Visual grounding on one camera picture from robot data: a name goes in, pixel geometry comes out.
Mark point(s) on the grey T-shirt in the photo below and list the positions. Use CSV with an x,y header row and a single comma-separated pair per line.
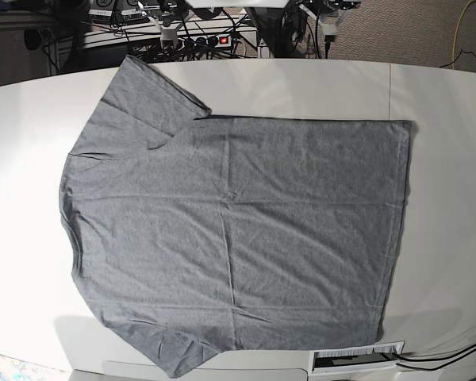
x,y
194,235

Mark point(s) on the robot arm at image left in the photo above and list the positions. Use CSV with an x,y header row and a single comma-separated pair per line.
x,y
168,16

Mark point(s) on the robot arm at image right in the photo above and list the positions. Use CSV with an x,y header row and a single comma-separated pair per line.
x,y
329,15

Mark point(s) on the black power strip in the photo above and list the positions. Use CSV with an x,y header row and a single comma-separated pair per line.
x,y
188,48

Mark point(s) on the white equipment shelf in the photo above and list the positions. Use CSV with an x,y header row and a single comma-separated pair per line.
x,y
194,28

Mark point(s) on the table cable grommet box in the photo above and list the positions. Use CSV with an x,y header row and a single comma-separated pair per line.
x,y
354,359

